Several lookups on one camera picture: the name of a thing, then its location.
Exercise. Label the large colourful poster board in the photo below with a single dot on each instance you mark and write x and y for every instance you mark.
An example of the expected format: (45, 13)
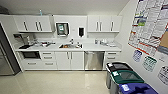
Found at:
(150, 25)

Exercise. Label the black soap dispenser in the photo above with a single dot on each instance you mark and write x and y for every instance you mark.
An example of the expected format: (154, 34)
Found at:
(81, 32)

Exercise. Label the grey bin black lid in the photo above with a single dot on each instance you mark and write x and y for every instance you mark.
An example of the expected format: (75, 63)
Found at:
(115, 65)

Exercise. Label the white base cabinet unit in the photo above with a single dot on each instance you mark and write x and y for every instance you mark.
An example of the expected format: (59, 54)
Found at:
(70, 60)

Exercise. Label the stainless steel refrigerator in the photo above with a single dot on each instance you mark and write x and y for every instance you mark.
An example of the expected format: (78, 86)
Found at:
(7, 55)

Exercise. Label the stainless steel dishwasher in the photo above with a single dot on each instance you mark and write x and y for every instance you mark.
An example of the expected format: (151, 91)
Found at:
(94, 60)

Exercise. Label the steel paper towel dispenser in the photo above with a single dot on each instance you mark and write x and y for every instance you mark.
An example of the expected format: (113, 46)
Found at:
(62, 29)

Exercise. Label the steel sink basin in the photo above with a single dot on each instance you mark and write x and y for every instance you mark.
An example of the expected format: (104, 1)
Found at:
(66, 46)

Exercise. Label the blue spray bottle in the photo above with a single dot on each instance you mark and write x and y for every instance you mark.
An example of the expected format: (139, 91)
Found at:
(40, 13)

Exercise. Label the white wall cabinet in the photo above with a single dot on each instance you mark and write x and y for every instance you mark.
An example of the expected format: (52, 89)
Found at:
(105, 23)
(31, 24)

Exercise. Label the small wall notice sheet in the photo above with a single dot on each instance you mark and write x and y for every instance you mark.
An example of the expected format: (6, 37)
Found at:
(163, 75)
(149, 63)
(137, 55)

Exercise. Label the black built-in microwave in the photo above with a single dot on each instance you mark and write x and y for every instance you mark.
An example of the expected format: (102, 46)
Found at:
(30, 55)

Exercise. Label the grey bin green lid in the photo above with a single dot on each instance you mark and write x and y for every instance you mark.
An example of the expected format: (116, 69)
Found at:
(128, 77)

